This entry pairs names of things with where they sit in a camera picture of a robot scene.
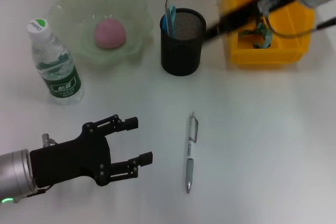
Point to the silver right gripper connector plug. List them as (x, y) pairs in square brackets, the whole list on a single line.
[(267, 2)]

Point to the grey retractable pen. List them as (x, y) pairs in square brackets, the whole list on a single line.
[(190, 169)]

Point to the black mesh pen holder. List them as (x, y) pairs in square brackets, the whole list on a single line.
[(181, 56)]

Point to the green plastic wrapper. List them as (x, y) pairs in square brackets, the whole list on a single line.
[(266, 36)]

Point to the transparent plastic ruler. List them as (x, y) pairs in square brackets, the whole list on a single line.
[(168, 11)]

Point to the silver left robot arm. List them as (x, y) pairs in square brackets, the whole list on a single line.
[(15, 174)]

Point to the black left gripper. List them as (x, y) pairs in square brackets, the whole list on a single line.
[(71, 161)]

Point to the pink peach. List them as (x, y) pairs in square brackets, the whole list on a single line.
[(110, 33)]

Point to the yellow plastic bin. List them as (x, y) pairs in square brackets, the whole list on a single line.
[(262, 56)]

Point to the green glass fruit plate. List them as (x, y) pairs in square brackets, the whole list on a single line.
[(78, 6)]

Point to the clear green-label water bottle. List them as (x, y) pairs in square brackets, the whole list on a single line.
[(65, 82)]

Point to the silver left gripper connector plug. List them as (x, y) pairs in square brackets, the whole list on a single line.
[(46, 139)]

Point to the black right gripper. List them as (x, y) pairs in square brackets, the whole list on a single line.
[(252, 6)]

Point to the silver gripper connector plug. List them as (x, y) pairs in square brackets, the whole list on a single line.
[(46, 139), (267, 2)]

